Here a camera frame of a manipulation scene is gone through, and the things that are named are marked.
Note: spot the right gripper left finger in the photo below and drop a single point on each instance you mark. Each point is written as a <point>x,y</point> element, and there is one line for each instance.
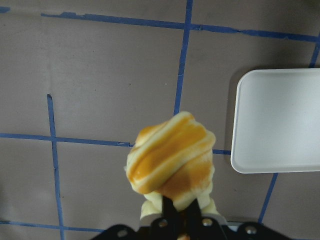
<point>171,222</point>

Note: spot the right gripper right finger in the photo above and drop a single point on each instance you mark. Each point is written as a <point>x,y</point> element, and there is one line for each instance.
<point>203,224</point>

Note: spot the striped orange bread roll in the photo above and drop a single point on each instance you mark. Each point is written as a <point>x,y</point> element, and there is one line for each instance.
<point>173,159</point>

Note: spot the white rectangular tray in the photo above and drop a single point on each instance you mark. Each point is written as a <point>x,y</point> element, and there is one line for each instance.
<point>276,127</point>

